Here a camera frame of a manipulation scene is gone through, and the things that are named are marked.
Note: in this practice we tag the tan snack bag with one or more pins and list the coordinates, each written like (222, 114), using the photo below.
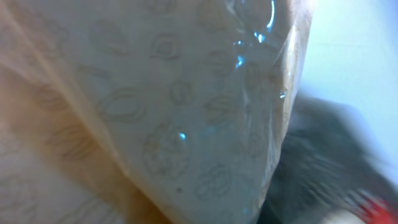
(145, 111)

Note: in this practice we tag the dark grey plastic basket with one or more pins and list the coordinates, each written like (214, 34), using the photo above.
(323, 169)

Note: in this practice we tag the orange biscuit package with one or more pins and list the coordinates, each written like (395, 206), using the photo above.
(374, 210)

